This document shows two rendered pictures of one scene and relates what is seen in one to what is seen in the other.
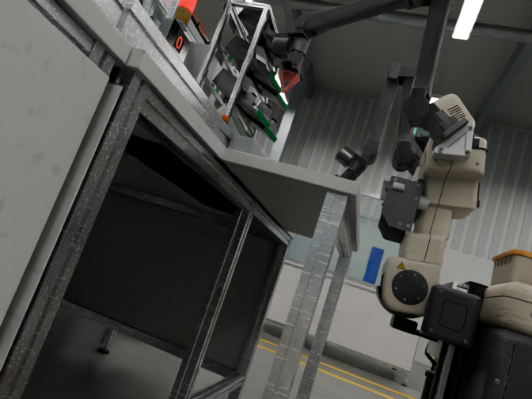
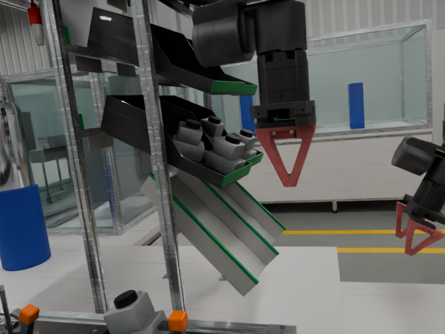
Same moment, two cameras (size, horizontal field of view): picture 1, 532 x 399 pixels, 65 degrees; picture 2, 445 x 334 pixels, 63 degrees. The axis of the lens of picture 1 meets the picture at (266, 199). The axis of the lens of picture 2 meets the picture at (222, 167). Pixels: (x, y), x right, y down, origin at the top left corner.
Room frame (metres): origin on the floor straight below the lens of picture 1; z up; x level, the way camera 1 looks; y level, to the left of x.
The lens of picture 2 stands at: (0.91, 0.14, 1.32)
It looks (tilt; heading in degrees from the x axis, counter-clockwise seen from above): 9 degrees down; 0
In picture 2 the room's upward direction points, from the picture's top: 6 degrees counter-clockwise
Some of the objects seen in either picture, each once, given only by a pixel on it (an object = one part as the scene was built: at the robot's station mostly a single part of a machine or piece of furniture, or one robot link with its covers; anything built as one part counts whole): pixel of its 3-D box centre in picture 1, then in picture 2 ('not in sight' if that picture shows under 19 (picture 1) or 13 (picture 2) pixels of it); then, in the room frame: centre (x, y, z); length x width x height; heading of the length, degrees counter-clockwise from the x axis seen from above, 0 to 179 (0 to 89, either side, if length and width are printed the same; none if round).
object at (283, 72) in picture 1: (287, 82); (288, 146); (1.35, 0.06, 1.27); 0.07 x 0.07 x 0.09; 73
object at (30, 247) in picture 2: not in sight; (20, 225); (2.15, 0.87, 0.99); 0.16 x 0.16 x 0.27
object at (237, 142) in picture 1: (249, 157); not in sight; (1.20, 0.09, 0.93); 0.21 x 0.07 x 0.06; 164
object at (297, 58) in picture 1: (294, 62); (283, 86); (1.34, 0.06, 1.34); 0.10 x 0.07 x 0.07; 163
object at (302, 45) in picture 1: (298, 47); (275, 32); (1.34, 0.07, 1.40); 0.07 x 0.06 x 0.07; 65
